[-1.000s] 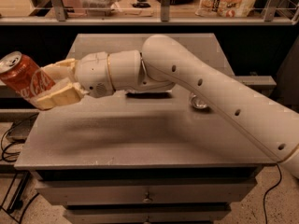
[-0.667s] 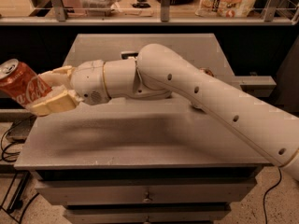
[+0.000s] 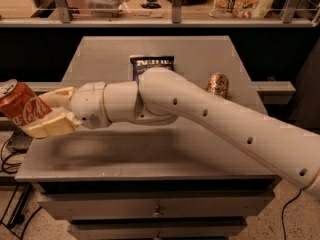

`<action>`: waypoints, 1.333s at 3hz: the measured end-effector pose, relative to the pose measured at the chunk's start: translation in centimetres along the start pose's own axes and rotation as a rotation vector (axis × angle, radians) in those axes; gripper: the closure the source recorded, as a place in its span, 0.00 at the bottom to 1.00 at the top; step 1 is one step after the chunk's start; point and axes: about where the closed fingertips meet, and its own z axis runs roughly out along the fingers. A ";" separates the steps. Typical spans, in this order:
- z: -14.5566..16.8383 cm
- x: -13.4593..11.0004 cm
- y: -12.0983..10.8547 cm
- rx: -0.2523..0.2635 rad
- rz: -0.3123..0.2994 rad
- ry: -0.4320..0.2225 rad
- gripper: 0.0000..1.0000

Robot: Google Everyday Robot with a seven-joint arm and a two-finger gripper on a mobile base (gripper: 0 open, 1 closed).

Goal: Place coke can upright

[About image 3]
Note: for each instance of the blue vinegar chips bag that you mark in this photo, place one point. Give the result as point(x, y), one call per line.
point(140, 64)

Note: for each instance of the red coke can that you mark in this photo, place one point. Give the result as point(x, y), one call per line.
point(20, 104)

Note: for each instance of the gold brown soda can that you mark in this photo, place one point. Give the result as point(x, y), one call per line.
point(218, 85)

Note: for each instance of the grey metal shelf rail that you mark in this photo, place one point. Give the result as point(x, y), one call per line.
point(141, 13)

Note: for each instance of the upper drawer knob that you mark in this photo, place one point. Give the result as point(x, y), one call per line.
point(157, 212)

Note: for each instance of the clear plastic container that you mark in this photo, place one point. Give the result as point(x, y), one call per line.
point(104, 8)

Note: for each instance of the colourful snack bag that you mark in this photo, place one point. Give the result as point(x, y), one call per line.
point(243, 9)

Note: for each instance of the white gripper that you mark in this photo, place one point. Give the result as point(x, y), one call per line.
point(88, 104)

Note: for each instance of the grey cabinet with drawers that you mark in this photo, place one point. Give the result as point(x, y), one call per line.
point(107, 182)

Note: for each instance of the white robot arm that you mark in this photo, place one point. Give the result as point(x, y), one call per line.
point(159, 96)

